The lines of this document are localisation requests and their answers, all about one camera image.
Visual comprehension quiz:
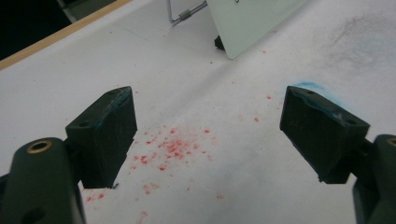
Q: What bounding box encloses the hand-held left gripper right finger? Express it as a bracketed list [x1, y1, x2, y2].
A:
[279, 86, 371, 185]

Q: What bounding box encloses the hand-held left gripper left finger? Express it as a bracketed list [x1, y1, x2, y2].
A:
[64, 86, 138, 189]

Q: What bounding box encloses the white table cover sheet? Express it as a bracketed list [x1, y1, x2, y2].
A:
[0, 0, 396, 224]

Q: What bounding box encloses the wooden table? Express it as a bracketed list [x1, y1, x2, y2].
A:
[0, 0, 134, 72]

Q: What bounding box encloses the white whiteboard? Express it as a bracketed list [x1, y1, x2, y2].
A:
[205, 0, 311, 60]

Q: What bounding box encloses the metal wire whiteboard stand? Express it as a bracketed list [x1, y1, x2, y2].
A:
[166, 0, 208, 26]

